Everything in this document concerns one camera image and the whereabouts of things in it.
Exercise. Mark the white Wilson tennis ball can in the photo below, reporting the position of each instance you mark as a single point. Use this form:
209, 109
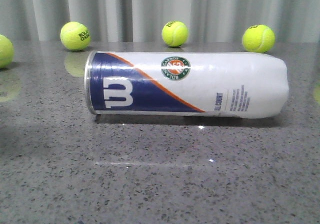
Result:
241, 84

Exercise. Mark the centre tennis ball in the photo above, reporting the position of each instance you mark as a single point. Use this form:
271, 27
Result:
175, 33

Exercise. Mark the Roland Garros tennis ball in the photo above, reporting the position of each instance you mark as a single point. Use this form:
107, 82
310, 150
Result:
75, 36

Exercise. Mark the right tennis ball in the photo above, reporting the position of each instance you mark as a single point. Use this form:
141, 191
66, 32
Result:
258, 38

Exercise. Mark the far left tennis ball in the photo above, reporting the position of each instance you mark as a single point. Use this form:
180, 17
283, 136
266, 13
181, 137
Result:
6, 51

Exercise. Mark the grey pleated curtain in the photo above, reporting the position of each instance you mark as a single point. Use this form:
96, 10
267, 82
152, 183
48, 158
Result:
208, 21

